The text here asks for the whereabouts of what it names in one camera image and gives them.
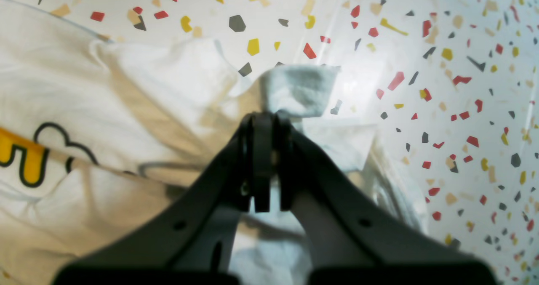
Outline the white printed T-shirt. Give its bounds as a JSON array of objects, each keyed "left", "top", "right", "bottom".
[{"left": 1, "top": 0, "right": 428, "bottom": 285}]

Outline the image-right right gripper dark left finger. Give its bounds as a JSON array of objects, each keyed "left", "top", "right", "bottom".
[{"left": 54, "top": 113, "right": 273, "bottom": 285}]

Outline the terrazzo patterned tablecloth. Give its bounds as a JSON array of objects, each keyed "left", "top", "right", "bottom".
[{"left": 11, "top": 0, "right": 538, "bottom": 285}]

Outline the image-right right gripper white right finger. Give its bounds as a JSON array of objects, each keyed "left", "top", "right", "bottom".
[{"left": 273, "top": 114, "right": 496, "bottom": 285}]

